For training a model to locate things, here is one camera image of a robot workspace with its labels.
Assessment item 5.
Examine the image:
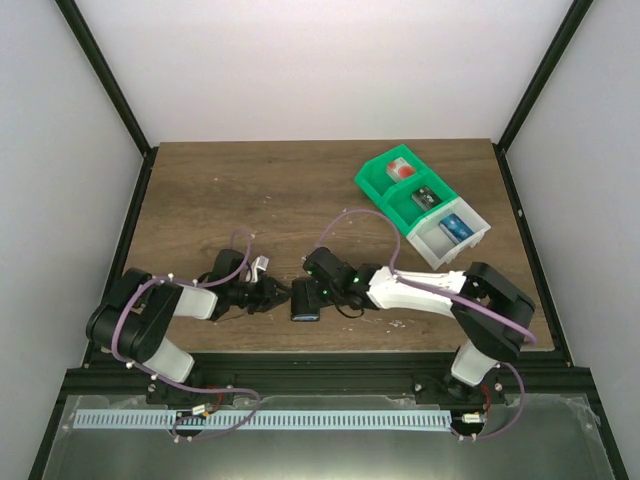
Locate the light blue slotted cable duct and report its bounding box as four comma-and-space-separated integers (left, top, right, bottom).
72, 409, 452, 432

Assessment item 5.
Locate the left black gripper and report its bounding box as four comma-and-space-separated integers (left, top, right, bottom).
229, 274, 294, 315

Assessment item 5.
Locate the red white card in bin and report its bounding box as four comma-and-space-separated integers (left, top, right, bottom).
386, 157, 416, 183

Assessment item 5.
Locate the green white sorting bin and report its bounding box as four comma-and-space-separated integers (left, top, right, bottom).
354, 144, 491, 270

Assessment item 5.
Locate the black card holder wallet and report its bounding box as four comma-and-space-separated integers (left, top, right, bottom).
290, 278, 320, 322

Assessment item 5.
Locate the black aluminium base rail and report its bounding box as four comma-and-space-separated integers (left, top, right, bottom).
61, 352, 595, 397

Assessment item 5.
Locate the left black frame post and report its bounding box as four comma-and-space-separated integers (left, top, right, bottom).
53, 0, 153, 156

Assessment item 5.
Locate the black card in bin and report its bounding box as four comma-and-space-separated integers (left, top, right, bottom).
411, 186, 442, 212

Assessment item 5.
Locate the black frame post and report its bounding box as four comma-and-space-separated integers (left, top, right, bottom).
53, 0, 153, 156
497, 0, 596, 151

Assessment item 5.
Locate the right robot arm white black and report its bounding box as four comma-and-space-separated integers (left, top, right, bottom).
292, 247, 537, 403

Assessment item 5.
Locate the blue card in bin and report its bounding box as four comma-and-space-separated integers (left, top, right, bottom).
439, 213, 474, 244

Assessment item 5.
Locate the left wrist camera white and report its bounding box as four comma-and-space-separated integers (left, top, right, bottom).
245, 255, 269, 283

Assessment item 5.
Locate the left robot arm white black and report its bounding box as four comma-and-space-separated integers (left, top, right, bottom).
86, 249, 291, 404

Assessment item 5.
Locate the right black frame post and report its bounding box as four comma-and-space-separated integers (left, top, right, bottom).
497, 0, 596, 151

